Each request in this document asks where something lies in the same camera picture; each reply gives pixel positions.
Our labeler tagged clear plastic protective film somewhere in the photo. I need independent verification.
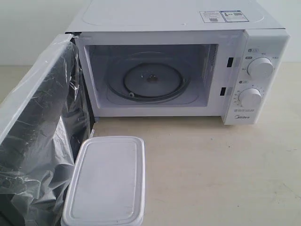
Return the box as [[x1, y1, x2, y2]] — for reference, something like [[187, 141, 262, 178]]
[[0, 34, 93, 226]]

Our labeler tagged lower white control knob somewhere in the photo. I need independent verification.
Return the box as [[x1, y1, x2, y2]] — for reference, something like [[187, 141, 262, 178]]
[[238, 88, 262, 108]]

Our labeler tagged white plastic lidded container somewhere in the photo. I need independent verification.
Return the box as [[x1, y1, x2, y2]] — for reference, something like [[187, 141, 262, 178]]
[[61, 136, 146, 226]]

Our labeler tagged white microwave door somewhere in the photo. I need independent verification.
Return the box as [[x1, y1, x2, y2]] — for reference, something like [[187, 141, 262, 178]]
[[0, 33, 95, 226]]

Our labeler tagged white Midea microwave oven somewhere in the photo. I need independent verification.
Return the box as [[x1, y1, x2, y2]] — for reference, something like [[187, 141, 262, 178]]
[[66, 0, 289, 125]]

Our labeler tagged white control knob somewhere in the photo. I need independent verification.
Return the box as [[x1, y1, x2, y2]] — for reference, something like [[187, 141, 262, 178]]
[[238, 88, 262, 108], [247, 57, 274, 79]]

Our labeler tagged glass turntable plate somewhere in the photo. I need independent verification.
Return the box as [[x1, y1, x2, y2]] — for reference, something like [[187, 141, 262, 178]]
[[106, 52, 191, 103]]

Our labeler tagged upper white control knob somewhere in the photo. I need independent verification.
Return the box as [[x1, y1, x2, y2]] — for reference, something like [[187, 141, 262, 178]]
[[247, 57, 274, 79]]

